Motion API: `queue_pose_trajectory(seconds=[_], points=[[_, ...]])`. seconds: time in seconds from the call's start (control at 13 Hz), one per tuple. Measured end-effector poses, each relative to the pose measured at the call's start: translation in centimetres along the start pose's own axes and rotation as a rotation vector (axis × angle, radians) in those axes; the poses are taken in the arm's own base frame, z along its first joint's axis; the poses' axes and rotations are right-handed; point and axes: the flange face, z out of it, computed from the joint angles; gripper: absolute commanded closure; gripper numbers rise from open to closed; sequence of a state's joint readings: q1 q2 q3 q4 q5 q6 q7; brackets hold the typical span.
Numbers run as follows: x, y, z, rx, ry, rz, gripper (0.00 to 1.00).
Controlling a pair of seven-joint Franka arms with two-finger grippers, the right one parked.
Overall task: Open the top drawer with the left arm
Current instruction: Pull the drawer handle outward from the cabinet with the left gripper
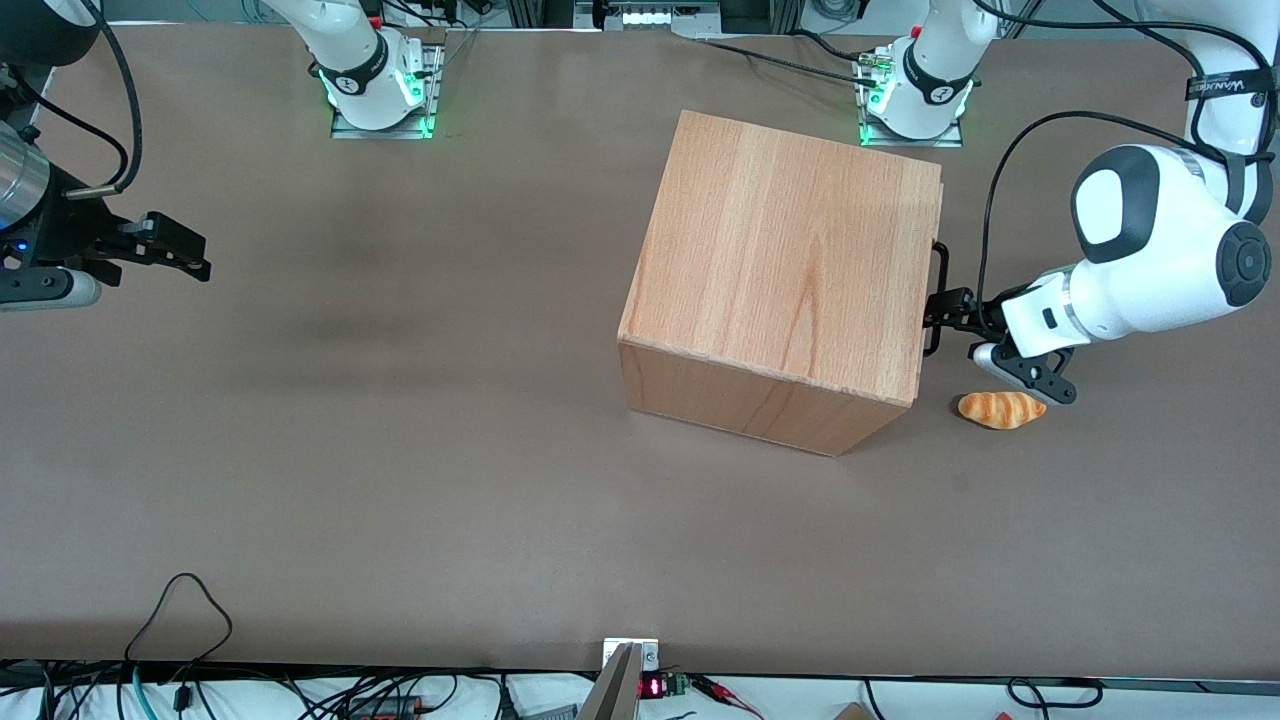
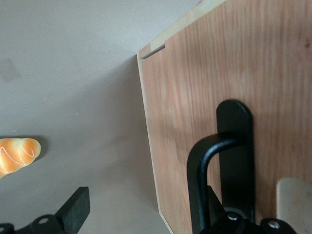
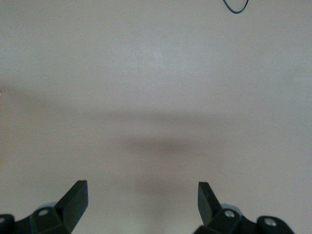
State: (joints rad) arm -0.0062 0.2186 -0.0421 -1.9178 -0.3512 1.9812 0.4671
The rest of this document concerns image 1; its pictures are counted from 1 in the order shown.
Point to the wooden drawer cabinet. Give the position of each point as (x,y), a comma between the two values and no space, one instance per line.
(780,260)

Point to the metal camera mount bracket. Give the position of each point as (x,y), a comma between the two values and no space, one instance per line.
(615,690)

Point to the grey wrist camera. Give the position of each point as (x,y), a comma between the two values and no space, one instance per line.
(1030,375)
(45,290)

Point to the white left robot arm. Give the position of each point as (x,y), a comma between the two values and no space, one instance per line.
(1150,280)

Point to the aluminium frame with light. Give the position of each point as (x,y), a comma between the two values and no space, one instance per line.
(660,15)

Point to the red and black clip leads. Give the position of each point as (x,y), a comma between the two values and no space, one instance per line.
(725,692)

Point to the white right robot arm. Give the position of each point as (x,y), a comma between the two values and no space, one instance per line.
(352,60)

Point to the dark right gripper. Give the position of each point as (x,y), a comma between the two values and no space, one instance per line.
(78,226)

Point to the red LED display module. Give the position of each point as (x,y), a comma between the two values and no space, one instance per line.
(662,686)

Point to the toy bread roll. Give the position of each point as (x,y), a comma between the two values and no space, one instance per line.
(995,410)

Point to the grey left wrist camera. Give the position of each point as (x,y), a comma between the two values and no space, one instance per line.
(1030,375)

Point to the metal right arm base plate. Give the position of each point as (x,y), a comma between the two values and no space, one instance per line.
(432,85)

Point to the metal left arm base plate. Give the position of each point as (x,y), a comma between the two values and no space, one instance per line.
(948,138)

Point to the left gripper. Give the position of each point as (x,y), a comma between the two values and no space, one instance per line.
(977,313)

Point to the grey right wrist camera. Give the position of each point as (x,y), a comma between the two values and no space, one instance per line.
(45,290)

